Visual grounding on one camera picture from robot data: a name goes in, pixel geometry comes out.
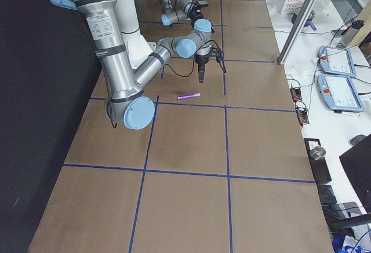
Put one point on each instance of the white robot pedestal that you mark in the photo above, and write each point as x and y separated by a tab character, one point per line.
137	47

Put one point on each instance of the aluminium frame post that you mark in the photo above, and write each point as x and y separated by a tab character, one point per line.
296	29

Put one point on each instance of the lower teach pendant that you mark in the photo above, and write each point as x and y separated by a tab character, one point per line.
339	93

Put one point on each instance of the upper teach pendant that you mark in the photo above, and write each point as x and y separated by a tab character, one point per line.
336	61

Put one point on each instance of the teach pendant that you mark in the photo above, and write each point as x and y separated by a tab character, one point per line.
339	93
336	61

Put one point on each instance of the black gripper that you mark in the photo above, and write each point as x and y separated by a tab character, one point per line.
200	60
194	11

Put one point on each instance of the purple highlighter pen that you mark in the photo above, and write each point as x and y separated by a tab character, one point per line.
187	96

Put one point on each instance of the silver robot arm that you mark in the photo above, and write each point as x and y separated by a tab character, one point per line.
126	103
171	15

